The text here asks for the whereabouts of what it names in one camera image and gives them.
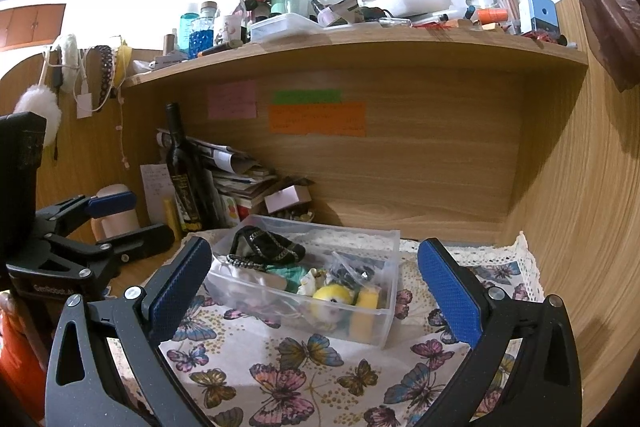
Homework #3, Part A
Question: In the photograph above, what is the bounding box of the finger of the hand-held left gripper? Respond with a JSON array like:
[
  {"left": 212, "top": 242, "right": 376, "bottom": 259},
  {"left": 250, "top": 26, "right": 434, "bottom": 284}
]
[
  {"left": 42, "top": 223, "right": 177, "bottom": 280},
  {"left": 34, "top": 191, "right": 137, "bottom": 233}
]

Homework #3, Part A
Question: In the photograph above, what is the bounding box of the clear lidded plastic container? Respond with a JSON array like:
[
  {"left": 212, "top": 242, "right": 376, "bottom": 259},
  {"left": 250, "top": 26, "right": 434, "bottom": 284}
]
[{"left": 250, "top": 13, "right": 321, "bottom": 42}]

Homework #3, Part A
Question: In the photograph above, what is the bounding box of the floral scrunchie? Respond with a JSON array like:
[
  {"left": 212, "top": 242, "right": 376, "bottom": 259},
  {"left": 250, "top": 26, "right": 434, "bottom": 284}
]
[{"left": 297, "top": 268, "right": 331, "bottom": 297}]

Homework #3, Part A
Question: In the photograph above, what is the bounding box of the silver sequin item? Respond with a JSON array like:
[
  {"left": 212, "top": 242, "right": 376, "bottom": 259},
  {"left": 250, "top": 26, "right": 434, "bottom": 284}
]
[{"left": 330, "top": 252, "right": 376, "bottom": 285}]

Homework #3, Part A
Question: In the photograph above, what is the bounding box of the dark wine bottle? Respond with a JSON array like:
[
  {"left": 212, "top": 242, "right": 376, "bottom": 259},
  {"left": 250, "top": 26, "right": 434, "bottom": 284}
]
[{"left": 164, "top": 103, "right": 207, "bottom": 230}]

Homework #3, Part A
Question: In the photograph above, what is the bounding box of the orange sticky note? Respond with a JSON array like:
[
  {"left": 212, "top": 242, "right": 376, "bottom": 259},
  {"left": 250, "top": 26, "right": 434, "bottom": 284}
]
[{"left": 268, "top": 102, "right": 367, "bottom": 138}]

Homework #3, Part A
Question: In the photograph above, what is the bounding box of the clear plastic storage box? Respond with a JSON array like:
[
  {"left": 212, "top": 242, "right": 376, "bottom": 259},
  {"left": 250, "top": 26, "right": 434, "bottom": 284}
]
[{"left": 206, "top": 214, "right": 402, "bottom": 349}]

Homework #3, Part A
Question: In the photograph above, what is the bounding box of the black studded headband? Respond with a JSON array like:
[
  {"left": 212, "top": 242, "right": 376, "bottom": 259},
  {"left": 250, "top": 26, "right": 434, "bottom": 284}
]
[{"left": 227, "top": 226, "right": 307, "bottom": 268}]

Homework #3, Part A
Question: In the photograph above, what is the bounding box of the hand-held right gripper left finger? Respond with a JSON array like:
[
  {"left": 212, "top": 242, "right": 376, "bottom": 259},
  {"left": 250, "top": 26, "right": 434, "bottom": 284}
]
[{"left": 44, "top": 237, "right": 213, "bottom": 427}]

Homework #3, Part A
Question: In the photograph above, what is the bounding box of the blue bead jar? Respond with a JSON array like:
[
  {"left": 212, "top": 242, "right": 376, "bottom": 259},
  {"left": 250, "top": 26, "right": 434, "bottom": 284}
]
[{"left": 190, "top": 2, "right": 218, "bottom": 58}]

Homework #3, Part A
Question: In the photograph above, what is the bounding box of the butterfly print tablecloth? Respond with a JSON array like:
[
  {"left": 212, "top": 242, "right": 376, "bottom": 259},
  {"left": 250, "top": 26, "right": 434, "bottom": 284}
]
[{"left": 105, "top": 229, "right": 546, "bottom": 427}]

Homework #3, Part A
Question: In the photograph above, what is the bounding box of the beige cylinder container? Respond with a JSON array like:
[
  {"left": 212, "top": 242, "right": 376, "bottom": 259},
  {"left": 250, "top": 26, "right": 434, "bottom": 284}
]
[{"left": 95, "top": 183, "right": 141, "bottom": 240}]

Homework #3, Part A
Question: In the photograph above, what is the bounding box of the white note paper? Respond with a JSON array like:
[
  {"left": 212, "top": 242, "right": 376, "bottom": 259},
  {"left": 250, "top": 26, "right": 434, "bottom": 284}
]
[{"left": 140, "top": 163, "right": 173, "bottom": 225}]

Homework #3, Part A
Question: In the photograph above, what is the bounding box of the yellow pompom ball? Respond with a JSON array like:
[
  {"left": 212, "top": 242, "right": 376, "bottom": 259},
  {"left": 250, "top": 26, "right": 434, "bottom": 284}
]
[{"left": 311, "top": 284, "right": 353, "bottom": 323}]

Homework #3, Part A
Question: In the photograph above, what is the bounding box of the green scrunchie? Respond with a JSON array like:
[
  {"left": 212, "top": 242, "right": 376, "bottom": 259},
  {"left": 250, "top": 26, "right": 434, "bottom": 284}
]
[{"left": 262, "top": 264, "right": 306, "bottom": 290}]

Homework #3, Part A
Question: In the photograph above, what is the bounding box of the white tray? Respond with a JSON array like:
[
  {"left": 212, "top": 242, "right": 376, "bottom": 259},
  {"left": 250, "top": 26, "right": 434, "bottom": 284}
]
[{"left": 382, "top": 0, "right": 451, "bottom": 16}]

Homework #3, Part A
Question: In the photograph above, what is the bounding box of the green sticky note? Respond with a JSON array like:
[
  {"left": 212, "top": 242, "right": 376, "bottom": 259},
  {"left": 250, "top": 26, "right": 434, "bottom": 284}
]
[{"left": 273, "top": 89, "right": 343, "bottom": 104}]

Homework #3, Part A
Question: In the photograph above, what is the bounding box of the pink sticky note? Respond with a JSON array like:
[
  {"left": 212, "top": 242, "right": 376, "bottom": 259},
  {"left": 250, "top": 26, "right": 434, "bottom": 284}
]
[{"left": 207, "top": 80, "right": 258, "bottom": 118}]

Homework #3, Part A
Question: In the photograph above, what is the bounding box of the yellow hanging cloth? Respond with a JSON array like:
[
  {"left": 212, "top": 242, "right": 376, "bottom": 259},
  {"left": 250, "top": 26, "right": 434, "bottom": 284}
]
[{"left": 114, "top": 44, "right": 133, "bottom": 88}]

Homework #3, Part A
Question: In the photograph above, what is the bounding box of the brown wooden cabinet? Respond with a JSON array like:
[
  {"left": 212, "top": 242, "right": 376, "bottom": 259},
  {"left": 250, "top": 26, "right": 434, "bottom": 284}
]
[{"left": 0, "top": 3, "right": 67, "bottom": 52}]

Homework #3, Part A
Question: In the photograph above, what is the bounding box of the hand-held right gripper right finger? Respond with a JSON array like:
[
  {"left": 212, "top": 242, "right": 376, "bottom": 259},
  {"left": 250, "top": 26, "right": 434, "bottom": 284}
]
[{"left": 417, "top": 237, "right": 584, "bottom": 427}]

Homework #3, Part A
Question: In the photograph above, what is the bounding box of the white fluffy pompom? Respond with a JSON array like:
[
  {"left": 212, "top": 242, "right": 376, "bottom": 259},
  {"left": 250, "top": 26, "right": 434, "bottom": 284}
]
[{"left": 12, "top": 86, "right": 62, "bottom": 148}]

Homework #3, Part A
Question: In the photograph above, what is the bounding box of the small white floral cup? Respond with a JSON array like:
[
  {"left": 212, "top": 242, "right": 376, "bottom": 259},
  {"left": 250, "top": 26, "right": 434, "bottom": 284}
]
[{"left": 222, "top": 15, "right": 246, "bottom": 44}]

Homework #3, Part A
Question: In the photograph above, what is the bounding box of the small white cardboard box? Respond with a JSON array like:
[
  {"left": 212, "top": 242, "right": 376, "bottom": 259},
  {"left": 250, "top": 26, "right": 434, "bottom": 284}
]
[{"left": 263, "top": 184, "right": 313, "bottom": 214}]

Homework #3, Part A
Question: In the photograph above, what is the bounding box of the black beaded headband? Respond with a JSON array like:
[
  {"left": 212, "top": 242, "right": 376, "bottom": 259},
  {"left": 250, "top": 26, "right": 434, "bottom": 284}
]
[{"left": 95, "top": 45, "right": 115, "bottom": 112}]

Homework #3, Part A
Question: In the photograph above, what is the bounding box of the wooden shelf board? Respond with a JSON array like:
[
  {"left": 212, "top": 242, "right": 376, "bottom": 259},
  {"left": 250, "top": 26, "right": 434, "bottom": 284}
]
[{"left": 122, "top": 27, "right": 590, "bottom": 88}]

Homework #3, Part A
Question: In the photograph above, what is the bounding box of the teal liquid bottle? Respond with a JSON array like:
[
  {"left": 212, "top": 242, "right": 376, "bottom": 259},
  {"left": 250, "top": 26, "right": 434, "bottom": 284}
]
[{"left": 176, "top": 12, "right": 201, "bottom": 58}]

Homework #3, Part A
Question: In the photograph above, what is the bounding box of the blue plastic block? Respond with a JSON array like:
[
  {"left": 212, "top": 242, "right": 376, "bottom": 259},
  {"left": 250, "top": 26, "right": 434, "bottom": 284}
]
[{"left": 527, "top": 0, "right": 558, "bottom": 35}]

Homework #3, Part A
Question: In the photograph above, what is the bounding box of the yellow sponge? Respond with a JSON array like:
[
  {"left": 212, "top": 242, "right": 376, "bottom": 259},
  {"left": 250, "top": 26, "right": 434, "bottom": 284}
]
[{"left": 350, "top": 287, "right": 383, "bottom": 343}]

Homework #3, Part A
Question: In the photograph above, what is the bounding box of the stack of magazines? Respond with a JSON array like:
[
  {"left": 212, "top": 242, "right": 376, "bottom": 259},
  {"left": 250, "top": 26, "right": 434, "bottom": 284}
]
[{"left": 156, "top": 128, "right": 278, "bottom": 228}]

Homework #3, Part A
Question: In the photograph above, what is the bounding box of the white fluffy headband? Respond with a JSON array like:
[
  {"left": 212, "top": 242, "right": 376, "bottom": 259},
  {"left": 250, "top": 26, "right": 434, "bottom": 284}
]
[{"left": 54, "top": 34, "right": 81, "bottom": 92}]

